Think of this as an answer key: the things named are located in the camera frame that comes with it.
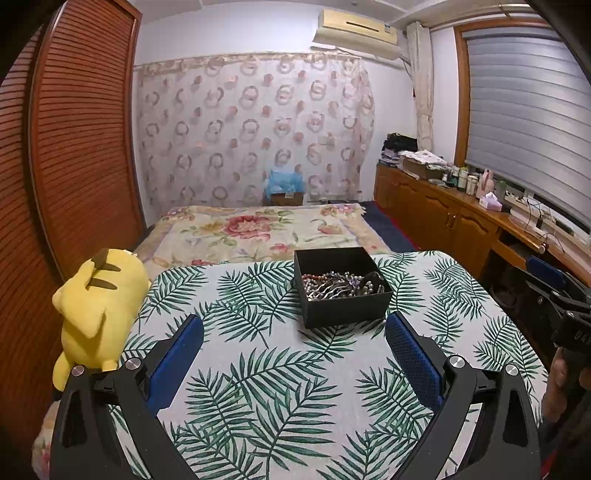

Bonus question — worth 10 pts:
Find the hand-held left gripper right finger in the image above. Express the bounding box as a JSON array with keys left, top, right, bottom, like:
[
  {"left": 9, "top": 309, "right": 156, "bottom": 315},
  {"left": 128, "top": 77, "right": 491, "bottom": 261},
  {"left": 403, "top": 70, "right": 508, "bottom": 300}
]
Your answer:
[{"left": 384, "top": 311, "right": 542, "bottom": 480}]

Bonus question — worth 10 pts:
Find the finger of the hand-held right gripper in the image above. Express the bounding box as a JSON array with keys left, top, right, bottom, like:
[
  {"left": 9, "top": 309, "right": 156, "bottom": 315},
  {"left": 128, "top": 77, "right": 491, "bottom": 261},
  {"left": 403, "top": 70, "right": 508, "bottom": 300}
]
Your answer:
[{"left": 525, "top": 255, "right": 591, "bottom": 317}]

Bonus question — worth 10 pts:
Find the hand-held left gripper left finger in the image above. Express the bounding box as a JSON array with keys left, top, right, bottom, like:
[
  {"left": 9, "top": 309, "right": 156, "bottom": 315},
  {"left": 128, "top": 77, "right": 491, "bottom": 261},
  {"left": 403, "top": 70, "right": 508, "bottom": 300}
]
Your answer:
[{"left": 50, "top": 315, "right": 205, "bottom": 480}]

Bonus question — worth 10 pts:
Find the black jewelry box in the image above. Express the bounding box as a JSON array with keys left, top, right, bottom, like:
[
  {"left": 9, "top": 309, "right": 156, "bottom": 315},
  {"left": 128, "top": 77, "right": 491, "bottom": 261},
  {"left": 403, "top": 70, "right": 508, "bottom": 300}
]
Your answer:
[{"left": 294, "top": 247, "right": 393, "bottom": 328}]

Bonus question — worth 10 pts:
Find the white pearl necklace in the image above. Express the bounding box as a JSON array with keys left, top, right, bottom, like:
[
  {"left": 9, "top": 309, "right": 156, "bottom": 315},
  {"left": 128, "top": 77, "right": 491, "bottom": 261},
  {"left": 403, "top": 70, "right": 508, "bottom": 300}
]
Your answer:
[{"left": 301, "top": 276, "right": 324, "bottom": 302}]

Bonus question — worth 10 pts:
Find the person's right hand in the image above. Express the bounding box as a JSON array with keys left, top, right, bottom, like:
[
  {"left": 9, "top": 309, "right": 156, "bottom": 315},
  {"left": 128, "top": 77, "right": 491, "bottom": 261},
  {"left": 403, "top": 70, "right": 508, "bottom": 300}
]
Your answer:
[{"left": 542, "top": 348, "right": 574, "bottom": 422}]

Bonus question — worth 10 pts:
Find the white flat box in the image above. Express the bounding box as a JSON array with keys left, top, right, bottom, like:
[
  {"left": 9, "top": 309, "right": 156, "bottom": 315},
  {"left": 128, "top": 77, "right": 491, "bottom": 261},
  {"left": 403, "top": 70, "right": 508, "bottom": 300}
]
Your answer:
[{"left": 510, "top": 205, "right": 555, "bottom": 228}]

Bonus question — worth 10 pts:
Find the yellow plush toy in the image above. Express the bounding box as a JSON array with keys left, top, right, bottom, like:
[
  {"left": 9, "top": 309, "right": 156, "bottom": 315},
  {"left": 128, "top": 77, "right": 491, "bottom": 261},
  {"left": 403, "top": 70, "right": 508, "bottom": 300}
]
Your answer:
[{"left": 52, "top": 248, "right": 152, "bottom": 391}]

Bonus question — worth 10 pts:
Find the green leaf print cloth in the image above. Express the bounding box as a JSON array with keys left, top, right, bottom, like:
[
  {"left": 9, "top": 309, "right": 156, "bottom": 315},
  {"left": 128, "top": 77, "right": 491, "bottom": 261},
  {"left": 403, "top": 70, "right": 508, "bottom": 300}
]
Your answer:
[{"left": 106, "top": 251, "right": 548, "bottom": 480}]

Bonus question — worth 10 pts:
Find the beaded jewellery in box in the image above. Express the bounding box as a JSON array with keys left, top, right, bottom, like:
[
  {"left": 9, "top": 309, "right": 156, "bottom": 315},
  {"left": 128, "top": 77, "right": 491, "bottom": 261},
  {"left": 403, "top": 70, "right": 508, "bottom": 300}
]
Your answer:
[{"left": 323, "top": 271, "right": 365, "bottom": 296}]

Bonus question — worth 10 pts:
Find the silver wavy hair comb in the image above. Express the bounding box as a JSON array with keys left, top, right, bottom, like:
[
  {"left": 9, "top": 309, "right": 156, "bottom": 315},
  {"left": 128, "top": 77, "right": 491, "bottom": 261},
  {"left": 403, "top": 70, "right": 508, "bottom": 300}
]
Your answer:
[{"left": 308, "top": 281, "right": 352, "bottom": 302}]

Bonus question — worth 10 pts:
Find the group of cosmetic bottles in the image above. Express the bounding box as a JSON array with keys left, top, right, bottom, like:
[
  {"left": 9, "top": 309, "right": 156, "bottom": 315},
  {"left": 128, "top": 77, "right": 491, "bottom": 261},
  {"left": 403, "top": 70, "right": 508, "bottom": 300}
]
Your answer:
[{"left": 443, "top": 165, "right": 481, "bottom": 195}]

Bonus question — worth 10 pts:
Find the long wooden cabinet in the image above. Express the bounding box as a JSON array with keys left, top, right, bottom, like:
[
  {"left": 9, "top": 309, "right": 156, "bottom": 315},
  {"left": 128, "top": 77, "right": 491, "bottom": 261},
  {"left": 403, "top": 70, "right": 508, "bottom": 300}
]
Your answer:
[{"left": 373, "top": 164, "right": 591, "bottom": 296}]

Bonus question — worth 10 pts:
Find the dark blue bed sheet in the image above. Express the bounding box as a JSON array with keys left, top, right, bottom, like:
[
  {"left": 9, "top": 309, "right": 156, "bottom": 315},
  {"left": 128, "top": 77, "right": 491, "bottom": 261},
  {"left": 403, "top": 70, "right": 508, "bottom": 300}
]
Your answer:
[{"left": 360, "top": 200, "right": 416, "bottom": 254}]

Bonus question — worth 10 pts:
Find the floral blanket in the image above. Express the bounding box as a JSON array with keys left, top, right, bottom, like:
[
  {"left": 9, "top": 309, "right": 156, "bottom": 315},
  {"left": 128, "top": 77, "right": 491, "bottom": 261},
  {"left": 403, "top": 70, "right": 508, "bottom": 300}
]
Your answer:
[{"left": 134, "top": 203, "right": 393, "bottom": 268}]

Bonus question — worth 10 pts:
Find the grey window blind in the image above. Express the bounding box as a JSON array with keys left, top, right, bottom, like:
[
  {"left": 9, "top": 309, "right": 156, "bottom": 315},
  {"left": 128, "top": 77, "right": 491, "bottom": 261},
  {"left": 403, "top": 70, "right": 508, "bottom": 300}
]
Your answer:
[{"left": 464, "top": 28, "right": 591, "bottom": 224}]

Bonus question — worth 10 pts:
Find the floral patterned cloth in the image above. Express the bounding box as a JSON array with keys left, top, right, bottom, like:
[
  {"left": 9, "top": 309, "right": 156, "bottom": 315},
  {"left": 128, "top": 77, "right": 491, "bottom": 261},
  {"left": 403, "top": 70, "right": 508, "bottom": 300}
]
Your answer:
[{"left": 402, "top": 150, "right": 455, "bottom": 171}]

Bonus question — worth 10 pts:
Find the shallow cardboard box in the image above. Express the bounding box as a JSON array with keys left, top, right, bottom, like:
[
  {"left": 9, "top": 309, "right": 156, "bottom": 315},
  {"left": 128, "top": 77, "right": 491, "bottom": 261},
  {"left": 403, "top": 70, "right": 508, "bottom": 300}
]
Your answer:
[{"left": 399, "top": 157, "right": 445, "bottom": 180}]

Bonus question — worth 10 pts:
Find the stack of folded clothes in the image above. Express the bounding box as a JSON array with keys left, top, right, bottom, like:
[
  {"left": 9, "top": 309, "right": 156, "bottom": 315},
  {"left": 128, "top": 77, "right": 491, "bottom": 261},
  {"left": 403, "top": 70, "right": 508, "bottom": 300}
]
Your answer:
[{"left": 379, "top": 133, "right": 419, "bottom": 167}]

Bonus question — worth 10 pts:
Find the blue plastic bag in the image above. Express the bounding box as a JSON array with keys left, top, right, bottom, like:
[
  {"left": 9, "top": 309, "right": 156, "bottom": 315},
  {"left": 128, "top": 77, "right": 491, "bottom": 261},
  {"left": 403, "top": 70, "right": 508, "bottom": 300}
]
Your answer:
[{"left": 264, "top": 168, "right": 305, "bottom": 195}]

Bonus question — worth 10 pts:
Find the cream tied window curtain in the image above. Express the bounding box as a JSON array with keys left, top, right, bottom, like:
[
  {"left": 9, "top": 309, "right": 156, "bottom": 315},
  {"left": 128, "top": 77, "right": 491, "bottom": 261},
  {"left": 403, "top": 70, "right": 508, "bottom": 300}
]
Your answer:
[{"left": 406, "top": 22, "right": 437, "bottom": 153}]

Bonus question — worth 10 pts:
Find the circle pattern sheer curtain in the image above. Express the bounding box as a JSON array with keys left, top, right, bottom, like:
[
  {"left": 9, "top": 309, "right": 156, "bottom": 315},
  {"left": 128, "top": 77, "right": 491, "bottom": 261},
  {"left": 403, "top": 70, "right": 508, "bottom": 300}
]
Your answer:
[{"left": 134, "top": 52, "right": 377, "bottom": 208}]

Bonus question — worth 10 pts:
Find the cream wall air conditioner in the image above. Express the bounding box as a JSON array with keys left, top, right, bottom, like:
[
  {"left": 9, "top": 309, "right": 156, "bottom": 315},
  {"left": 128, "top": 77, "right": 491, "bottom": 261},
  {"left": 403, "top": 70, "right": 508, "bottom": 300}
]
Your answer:
[{"left": 313, "top": 9, "right": 400, "bottom": 58}]

